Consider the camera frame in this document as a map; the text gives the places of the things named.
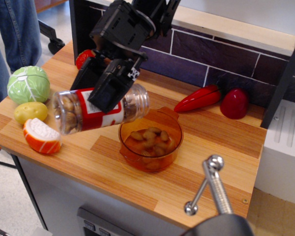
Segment person in blue jeans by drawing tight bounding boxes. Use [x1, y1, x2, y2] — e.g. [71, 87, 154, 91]
[0, 0, 43, 109]

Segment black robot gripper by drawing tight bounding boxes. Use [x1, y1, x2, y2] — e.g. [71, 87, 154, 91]
[70, 0, 156, 113]

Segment green toy cabbage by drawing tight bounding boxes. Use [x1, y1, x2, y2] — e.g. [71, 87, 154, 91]
[7, 66, 50, 105]

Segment red toy chili pepper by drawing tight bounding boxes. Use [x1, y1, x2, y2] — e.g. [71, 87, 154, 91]
[174, 84, 224, 112]

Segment dark red toy pepper half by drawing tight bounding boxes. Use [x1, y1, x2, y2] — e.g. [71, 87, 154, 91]
[220, 88, 249, 119]

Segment black floor cable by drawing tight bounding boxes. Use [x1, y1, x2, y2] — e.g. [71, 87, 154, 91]
[0, 160, 17, 170]

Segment grey oven control panel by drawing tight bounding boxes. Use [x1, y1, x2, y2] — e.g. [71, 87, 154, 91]
[77, 207, 132, 236]

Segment orange transparent plastic pot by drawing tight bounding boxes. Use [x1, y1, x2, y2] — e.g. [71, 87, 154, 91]
[118, 107, 183, 172]

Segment wooden upper shelf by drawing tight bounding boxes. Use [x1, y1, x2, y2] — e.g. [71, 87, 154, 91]
[173, 0, 295, 56]

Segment orange white salmon sushi toy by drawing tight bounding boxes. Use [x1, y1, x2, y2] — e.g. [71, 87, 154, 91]
[23, 118, 62, 154]

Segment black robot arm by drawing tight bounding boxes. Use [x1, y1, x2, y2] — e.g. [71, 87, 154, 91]
[71, 0, 179, 113]

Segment red toy strawberry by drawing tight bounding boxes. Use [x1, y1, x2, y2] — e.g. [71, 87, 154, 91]
[75, 49, 96, 70]

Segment almonds in pot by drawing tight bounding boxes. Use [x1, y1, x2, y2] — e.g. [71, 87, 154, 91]
[129, 126, 177, 170]

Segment clear almond jar red label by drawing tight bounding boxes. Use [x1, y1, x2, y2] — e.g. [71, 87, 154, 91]
[53, 84, 150, 135]

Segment yellow toy potato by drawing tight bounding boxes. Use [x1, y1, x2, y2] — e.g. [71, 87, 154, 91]
[14, 102, 48, 124]

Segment black office chair base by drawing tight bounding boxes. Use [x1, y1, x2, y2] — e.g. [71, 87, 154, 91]
[38, 20, 65, 55]

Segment metal clamp screw handle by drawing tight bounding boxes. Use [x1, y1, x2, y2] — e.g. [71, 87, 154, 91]
[184, 154, 254, 236]

